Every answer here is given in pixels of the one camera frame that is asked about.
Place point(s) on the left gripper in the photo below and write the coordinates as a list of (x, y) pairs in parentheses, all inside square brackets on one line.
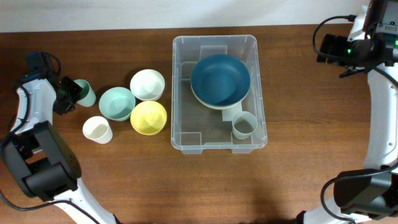
[(62, 107)]

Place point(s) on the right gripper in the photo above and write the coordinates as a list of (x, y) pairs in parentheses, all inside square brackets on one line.
[(339, 42)]

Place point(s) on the green cup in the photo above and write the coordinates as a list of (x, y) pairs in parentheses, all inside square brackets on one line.
[(87, 95)]

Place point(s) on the white cup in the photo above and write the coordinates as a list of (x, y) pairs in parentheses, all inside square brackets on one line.
[(97, 129)]

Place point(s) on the cream plate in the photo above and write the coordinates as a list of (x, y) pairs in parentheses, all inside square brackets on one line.
[(218, 107)]

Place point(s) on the dark blue plate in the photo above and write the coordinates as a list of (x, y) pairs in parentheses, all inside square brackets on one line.
[(220, 80)]

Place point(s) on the grey cup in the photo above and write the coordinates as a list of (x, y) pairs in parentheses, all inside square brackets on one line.
[(244, 124)]

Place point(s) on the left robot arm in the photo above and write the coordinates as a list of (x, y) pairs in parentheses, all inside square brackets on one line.
[(41, 162)]

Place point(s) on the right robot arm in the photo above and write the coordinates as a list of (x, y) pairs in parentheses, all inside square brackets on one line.
[(358, 196)]

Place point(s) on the green bowl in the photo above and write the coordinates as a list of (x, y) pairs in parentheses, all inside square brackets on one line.
[(117, 103)]

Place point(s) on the white bowl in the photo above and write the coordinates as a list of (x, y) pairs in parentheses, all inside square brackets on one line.
[(147, 85)]

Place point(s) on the yellow bowl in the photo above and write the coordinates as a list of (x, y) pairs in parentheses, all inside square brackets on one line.
[(148, 118)]

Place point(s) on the white label in bin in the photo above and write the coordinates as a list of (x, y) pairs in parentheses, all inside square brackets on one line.
[(229, 113)]

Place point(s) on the clear plastic storage bin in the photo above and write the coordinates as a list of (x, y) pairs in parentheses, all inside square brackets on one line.
[(195, 127)]

